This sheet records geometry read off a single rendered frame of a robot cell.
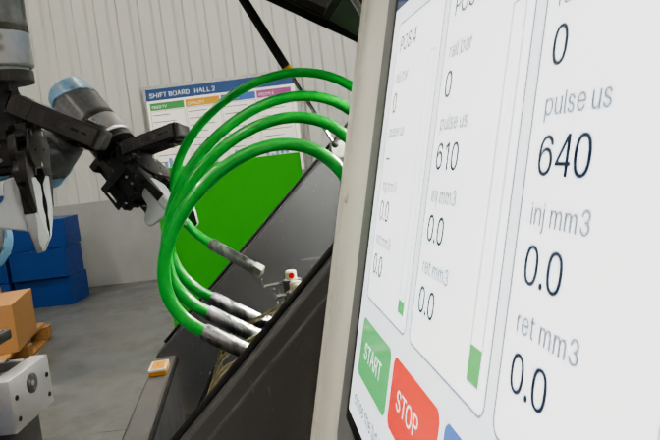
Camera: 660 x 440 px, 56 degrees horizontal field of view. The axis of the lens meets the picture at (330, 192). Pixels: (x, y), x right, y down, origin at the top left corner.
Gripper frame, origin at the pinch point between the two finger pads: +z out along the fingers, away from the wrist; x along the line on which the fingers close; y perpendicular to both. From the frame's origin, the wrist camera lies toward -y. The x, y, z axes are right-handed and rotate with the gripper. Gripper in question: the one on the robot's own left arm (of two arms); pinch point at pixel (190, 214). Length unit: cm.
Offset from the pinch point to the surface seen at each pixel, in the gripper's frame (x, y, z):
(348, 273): 37, -22, 35
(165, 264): 28.4, -6.4, 17.9
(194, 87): -502, 103, -391
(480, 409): 61, -28, 48
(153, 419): 4.8, 22.8, 19.5
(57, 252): -408, 308, -329
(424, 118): 53, -34, 37
